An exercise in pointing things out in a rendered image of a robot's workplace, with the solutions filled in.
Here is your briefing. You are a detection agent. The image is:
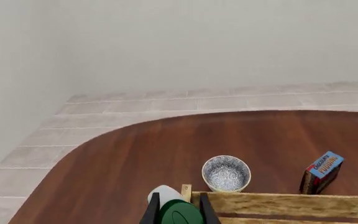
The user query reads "speckled patterned bowl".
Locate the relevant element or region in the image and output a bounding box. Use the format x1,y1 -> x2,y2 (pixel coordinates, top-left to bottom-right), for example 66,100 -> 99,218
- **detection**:
201,155 -> 252,194

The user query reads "blue chocolate pudding box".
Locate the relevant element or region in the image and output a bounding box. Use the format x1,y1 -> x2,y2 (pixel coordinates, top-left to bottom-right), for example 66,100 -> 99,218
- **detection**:
300,150 -> 345,195

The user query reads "white bottle with green cap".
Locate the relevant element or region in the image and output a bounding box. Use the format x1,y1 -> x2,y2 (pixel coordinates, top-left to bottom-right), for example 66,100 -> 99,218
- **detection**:
147,185 -> 205,224

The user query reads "wooden slat tray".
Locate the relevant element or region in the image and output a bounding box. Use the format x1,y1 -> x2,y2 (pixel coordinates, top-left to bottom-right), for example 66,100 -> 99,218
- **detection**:
181,184 -> 358,224

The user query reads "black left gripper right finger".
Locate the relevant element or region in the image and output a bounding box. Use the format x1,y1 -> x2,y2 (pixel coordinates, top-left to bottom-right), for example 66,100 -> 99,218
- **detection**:
199,194 -> 221,224

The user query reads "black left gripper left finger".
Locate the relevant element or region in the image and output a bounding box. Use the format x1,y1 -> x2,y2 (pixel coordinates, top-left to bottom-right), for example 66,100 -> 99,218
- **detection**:
139,192 -> 161,224

